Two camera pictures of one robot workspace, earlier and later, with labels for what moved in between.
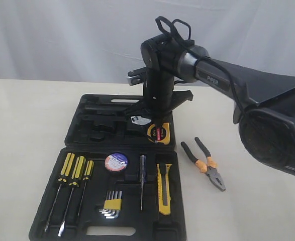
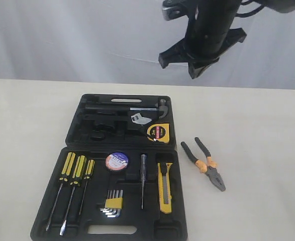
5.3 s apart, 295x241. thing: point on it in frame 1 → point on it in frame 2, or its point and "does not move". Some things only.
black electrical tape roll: [116, 161] does not move
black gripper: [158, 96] → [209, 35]
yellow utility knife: [164, 188] does not move
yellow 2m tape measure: [160, 134] does not move
